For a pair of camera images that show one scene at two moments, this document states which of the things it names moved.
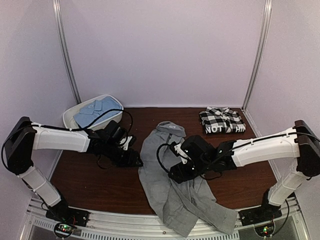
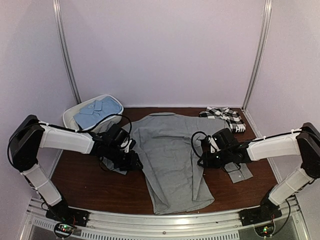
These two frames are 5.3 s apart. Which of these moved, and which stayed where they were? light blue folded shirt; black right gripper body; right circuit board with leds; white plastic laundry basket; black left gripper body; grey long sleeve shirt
Moved: black right gripper body; grey long sleeve shirt
Stayed: light blue folded shirt; white plastic laundry basket; black left gripper body; right circuit board with leds
